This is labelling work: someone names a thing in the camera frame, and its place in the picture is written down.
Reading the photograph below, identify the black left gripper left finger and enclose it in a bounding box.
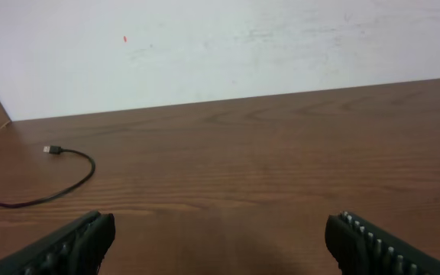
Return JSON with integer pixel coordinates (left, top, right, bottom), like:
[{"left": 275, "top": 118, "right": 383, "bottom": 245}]
[{"left": 0, "top": 211, "right": 115, "bottom": 275}]

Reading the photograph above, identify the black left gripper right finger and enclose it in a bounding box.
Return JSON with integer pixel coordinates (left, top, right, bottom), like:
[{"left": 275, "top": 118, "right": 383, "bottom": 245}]
[{"left": 325, "top": 211, "right": 440, "bottom": 275}]

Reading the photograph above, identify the black USB cable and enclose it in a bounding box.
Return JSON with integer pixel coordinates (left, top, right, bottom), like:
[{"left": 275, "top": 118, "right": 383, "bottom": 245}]
[{"left": 0, "top": 144, "right": 97, "bottom": 209}]

